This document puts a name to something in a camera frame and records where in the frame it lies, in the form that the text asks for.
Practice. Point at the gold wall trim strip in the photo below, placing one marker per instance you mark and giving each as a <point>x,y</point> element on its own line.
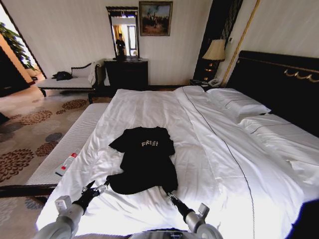
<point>240,42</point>

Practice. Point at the white chaise longue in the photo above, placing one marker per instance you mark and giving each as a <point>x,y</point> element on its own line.
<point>67,83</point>

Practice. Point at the white and red remote control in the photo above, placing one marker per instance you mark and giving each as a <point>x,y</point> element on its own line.
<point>65,165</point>

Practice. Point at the white pillow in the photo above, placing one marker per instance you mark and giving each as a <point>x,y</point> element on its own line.
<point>236,103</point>
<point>281,139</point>

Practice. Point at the gold framed painting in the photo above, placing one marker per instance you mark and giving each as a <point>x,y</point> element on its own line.
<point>155,18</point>

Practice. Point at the dark wooden dresser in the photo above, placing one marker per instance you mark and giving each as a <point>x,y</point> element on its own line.
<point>125,74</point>

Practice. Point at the dark nightstand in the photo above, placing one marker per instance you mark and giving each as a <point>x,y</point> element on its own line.
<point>197,83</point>

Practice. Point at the dark wooden cabinet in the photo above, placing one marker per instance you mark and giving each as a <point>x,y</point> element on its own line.
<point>11,74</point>

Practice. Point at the person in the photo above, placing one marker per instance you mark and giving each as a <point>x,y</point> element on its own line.
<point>120,46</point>

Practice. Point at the black headboard with gold trim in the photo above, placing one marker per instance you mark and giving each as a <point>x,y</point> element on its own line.
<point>281,94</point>

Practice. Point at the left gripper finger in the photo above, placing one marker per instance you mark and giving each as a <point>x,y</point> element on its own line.
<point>102,189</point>
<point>88,188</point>

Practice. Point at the white striped bed bench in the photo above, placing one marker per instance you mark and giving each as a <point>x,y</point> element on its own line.
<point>64,149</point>

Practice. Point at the white draped cloth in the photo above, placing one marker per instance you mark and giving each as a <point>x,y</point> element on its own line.
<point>92,74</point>

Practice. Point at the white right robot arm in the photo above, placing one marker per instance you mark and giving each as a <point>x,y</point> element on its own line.
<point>202,227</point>

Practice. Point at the green leafy plant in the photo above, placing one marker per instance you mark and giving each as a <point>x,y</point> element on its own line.
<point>13,42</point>

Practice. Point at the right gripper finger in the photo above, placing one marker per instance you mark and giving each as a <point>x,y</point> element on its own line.
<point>172,196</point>

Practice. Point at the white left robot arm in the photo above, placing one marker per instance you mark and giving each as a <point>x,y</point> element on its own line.
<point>64,221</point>

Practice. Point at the table lamp with beige shade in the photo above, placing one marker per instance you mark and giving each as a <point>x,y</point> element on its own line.
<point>214,51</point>

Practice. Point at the dark framed wall mirror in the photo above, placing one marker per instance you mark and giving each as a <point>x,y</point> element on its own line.
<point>123,32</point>

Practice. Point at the white telephone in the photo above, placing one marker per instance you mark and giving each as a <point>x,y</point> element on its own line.
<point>214,81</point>

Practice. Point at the black wall panel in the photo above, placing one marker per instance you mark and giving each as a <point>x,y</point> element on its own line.
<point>214,22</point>

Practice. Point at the white duvet with black piping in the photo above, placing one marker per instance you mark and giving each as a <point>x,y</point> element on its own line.
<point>214,174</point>

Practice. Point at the black bag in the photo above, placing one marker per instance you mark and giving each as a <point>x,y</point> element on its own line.
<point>62,76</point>

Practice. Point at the black T-shirt with print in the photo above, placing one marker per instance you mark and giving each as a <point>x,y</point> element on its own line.
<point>149,169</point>

